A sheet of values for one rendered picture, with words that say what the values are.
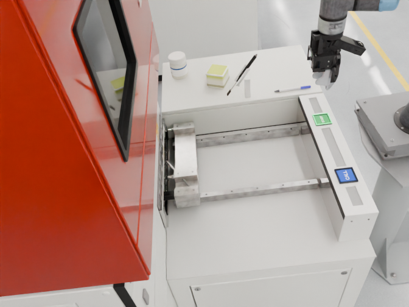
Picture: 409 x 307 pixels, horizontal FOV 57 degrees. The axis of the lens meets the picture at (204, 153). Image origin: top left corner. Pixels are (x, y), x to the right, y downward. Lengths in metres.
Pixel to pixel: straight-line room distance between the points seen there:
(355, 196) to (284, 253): 0.27
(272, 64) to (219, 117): 0.34
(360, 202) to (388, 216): 0.72
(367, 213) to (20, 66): 0.97
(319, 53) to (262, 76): 0.44
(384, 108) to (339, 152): 0.38
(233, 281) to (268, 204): 0.28
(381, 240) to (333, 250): 0.84
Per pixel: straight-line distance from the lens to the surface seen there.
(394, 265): 2.21
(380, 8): 1.14
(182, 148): 1.43
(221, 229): 1.26
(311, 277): 1.29
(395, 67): 3.47
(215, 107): 1.47
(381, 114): 1.58
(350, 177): 1.22
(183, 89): 1.56
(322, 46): 1.20
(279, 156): 1.45
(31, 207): 0.58
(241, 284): 1.26
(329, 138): 1.34
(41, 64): 0.41
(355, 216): 1.15
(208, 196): 1.30
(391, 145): 1.46
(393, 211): 1.86
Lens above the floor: 1.88
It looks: 46 degrees down
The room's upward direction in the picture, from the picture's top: 9 degrees counter-clockwise
